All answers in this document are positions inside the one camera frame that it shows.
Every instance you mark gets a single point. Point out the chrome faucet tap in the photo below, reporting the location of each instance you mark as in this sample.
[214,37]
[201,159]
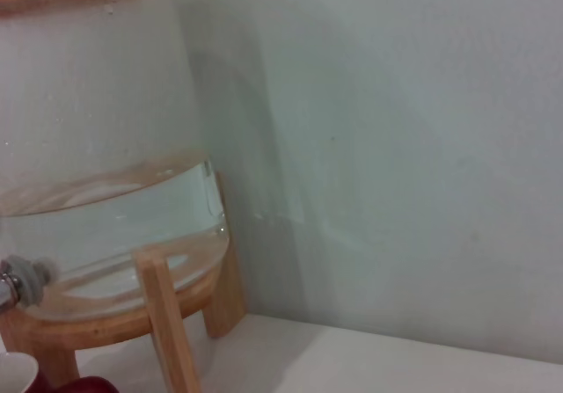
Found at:
[26,278]

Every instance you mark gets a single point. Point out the red ceramic cup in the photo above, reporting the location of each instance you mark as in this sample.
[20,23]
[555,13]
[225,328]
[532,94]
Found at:
[88,386]

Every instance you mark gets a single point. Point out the wooden dispenser stand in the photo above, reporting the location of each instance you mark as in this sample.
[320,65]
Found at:
[167,314]

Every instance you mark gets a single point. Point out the glass water dispenser jar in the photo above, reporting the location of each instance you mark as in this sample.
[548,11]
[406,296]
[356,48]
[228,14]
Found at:
[97,125]

